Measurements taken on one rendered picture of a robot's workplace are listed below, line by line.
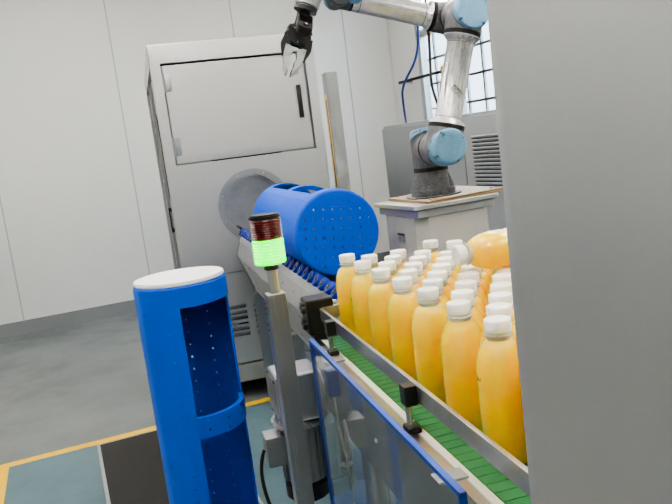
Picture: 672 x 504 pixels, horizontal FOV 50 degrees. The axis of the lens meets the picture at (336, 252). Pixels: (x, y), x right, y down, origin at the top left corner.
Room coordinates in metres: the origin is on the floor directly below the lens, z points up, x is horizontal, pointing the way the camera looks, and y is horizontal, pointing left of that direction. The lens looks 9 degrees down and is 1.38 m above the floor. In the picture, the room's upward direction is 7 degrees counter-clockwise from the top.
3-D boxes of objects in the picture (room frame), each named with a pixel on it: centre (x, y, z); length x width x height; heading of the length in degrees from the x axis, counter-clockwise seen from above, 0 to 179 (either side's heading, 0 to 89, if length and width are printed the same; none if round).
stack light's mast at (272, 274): (1.41, 0.13, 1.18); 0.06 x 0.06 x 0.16
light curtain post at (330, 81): (3.40, -0.07, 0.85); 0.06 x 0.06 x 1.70; 14
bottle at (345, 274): (1.72, -0.03, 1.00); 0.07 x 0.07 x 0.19
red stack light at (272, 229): (1.41, 0.13, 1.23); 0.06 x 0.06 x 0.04
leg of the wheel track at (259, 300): (3.82, 0.45, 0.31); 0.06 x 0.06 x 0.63; 14
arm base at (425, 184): (2.44, -0.36, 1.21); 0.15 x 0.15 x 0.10
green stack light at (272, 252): (1.41, 0.13, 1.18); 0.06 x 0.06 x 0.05
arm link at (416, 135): (2.44, -0.36, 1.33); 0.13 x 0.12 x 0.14; 11
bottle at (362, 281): (1.60, -0.06, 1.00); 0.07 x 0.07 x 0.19
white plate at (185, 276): (2.18, 0.49, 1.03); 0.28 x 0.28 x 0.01
